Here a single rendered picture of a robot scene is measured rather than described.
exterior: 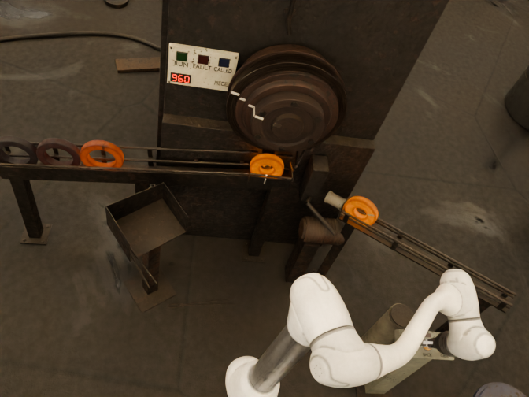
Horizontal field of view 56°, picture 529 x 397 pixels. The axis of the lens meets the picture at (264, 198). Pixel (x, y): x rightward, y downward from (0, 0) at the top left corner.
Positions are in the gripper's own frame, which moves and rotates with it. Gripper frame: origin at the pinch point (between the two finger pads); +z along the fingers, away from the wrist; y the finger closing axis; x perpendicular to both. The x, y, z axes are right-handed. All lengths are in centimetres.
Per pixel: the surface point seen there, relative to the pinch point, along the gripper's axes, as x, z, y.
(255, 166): -73, 21, 66
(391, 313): -12.1, 22.6, 1.9
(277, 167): -73, 19, 57
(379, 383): 18, 47, -3
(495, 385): 16, 22, -46
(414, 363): 8.1, 20.3, -6.9
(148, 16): -239, 162, 138
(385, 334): -3.6, 32.1, 0.8
